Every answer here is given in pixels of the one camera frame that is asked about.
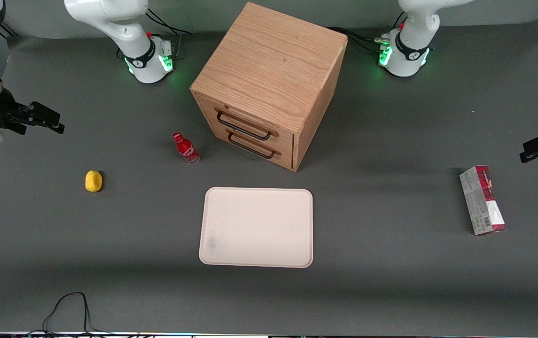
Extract red coke bottle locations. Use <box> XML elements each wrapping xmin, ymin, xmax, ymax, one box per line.
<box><xmin>172</xmin><ymin>132</ymin><xmax>201</xmax><ymax>164</ymax></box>

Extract cream plastic tray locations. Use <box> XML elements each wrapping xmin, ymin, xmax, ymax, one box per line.
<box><xmin>199</xmin><ymin>187</ymin><xmax>314</xmax><ymax>269</ymax></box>

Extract grey red carton box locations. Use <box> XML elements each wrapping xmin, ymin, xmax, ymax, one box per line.
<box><xmin>459</xmin><ymin>165</ymin><xmax>507</xmax><ymax>236</ymax></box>

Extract yellow lemon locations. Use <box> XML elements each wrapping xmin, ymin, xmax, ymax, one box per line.
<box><xmin>85</xmin><ymin>170</ymin><xmax>103</xmax><ymax>192</ymax></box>

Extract wooden drawer cabinet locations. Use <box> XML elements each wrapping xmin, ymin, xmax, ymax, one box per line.
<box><xmin>190</xmin><ymin>1</ymin><xmax>348</xmax><ymax>172</ymax></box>

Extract black right base cables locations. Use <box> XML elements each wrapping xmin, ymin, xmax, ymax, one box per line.
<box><xmin>146</xmin><ymin>7</ymin><xmax>193</xmax><ymax>59</ymax></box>

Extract black base cables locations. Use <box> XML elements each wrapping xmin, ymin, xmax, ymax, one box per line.
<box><xmin>146</xmin><ymin>7</ymin><xmax>193</xmax><ymax>59</ymax></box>
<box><xmin>327</xmin><ymin>12</ymin><xmax>408</xmax><ymax>53</ymax></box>

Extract black cable loop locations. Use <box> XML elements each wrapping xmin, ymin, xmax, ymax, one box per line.
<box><xmin>29</xmin><ymin>292</ymin><xmax>109</xmax><ymax>337</ymax></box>

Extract black metal drawer handle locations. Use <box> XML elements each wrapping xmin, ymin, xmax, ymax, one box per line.
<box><xmin>215</xmin><ymin>108</ymin><xmax>279</xmax><ymax>141</ymax></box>
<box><xmin>226</xmin><ymin>129</ymin><xmax>281</xmax><ymax>159</ymax></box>

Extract black left base cables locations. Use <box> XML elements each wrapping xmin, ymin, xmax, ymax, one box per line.
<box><xmin>327</xmin><ymin>12</ymin><xmax>408</xmax><ymax>53</ymax></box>

